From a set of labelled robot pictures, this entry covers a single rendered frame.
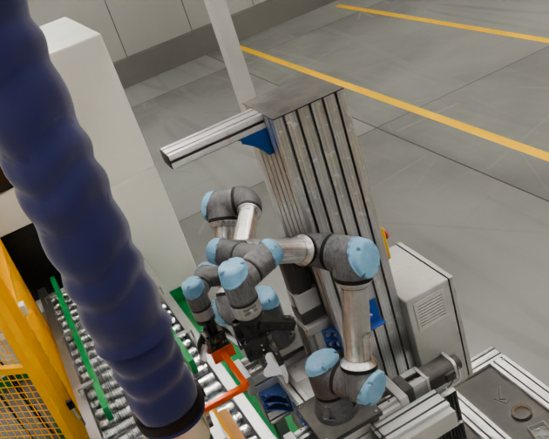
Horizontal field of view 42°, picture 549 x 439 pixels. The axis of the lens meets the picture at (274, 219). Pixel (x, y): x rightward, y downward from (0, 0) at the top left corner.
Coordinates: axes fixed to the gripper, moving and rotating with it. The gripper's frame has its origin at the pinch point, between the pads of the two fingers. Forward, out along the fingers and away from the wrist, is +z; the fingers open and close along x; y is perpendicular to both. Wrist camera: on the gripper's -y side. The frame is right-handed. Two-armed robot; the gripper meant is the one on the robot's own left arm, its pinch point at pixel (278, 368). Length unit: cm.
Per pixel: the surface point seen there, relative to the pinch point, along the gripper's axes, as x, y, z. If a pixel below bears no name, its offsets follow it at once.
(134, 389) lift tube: -28.9, 36.6, 4.9
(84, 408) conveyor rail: -157, 65, 93
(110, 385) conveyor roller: -173, 51, 98
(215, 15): -356, -122, -19
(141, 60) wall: -941, -165, 123
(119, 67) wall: -941, -130, 120
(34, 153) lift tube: -26, 32, -73
